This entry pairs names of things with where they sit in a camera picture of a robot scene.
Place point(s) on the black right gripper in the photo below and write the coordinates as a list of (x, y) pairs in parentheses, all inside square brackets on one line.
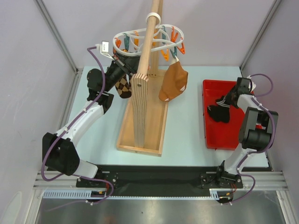
[(228, 98)]

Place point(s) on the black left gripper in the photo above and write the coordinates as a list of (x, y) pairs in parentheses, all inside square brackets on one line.
[(129, 65)]

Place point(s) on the white round clip hanger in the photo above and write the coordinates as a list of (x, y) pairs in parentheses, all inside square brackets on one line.
[(162, 38)]

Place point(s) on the black striped sock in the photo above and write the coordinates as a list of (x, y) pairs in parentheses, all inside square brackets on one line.
[(220, 111)]

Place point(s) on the brown orange sock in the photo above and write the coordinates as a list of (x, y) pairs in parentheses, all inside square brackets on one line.
[(174, 82)]

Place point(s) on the argyle sock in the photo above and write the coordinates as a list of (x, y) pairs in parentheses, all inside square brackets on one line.
[(123, 87)]

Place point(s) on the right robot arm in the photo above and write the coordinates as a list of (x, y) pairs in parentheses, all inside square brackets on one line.
[(256, 134)]

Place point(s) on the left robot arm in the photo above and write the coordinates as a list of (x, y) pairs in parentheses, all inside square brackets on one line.
[(59, 148)]

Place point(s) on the teal clothes peg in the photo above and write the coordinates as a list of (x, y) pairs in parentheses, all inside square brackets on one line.
[(174, 54)]

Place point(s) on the wooden rack stand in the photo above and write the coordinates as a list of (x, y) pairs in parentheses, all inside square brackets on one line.
[(143, 126)]

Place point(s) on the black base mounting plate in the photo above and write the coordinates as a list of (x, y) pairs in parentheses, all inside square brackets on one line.
[(167, 181)]

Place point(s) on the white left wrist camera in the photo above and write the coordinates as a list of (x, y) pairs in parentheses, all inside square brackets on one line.
[(103, 48)]

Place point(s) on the aluminium frame rail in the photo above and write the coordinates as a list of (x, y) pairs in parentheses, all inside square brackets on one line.
[(73, 188)]

